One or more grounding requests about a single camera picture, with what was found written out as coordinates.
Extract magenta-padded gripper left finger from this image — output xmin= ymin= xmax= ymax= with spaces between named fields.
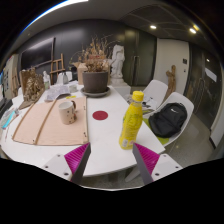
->
xmin=41 ymin=142 xmax=92 ymax=186

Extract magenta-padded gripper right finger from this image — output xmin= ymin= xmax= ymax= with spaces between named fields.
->
xmin=132 ymin=142 xmax=184 ymax=186

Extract yellow drink bottle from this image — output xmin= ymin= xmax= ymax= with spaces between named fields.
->
xmin=118 ymin=90 xmax=145 ymax=151

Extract green seat cushion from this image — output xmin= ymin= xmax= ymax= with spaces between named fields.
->
xmin=143 ymin=117 xmax=171 ymax=146

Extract light plywood board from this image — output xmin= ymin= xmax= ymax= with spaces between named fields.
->
xmin=11 ymin=95 xmax=90 ymax=147

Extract black backpack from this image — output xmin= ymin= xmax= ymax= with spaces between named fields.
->
xmin=148 ymin=102 xmax=188 ymax=139

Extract beige dotted cup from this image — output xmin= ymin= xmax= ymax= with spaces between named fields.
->
xmin=58 ymin=99 xmax=78 ymax=126

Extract flat round red coaster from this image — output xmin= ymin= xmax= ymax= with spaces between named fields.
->
xmin=91 ymin=110 xmax=109 ymax=122

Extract loose papers pile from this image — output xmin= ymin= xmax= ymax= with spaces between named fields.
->
xmin=126 ymin=94 xmax=158 ymax=116

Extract white shell chair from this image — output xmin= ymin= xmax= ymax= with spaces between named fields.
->
xmin=141 ymin=79 xmax=169 ymax=109
xmin=143 ymin=91 xmax=195 ymax=148

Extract dark round plant saucer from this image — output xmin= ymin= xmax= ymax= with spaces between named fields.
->
xmin=80 ymin=86 xmax=111 ymax=99

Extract printed paper sheets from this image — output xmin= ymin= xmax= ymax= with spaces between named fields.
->
xmin=44 ymin=84 xmax=71 ymax=102

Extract small pale jar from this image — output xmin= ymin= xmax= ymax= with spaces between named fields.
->
xmin=68 ymin=83 xmax=79 ymax=94

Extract dried plant in dark pot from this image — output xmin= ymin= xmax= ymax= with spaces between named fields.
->
xmin=71 ymin=34 xmax=116 ymax=94

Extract standing wooden figure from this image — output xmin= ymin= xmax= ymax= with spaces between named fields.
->
xmin=165 ymin=64 xmax=177 ymax=98

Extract white pump bottle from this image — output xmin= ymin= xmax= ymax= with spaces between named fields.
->
xmin=42 ymin=70 xmax=52 ymax=90

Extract brown cardboard box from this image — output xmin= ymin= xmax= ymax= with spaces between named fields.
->
xmin=71 ymin=61 xmax=89 ymax=85

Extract wooden easel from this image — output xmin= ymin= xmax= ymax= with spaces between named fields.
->
xmin=49 ymin=53 xmax=67 ymax=84

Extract white plaster statue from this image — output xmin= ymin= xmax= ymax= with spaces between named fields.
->
xmin=109 ymin=44 xmax=132 ymax=98

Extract dark wall screen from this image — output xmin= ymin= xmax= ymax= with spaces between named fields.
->
xmin=20 ymin=36 xmax=56 ymax=70

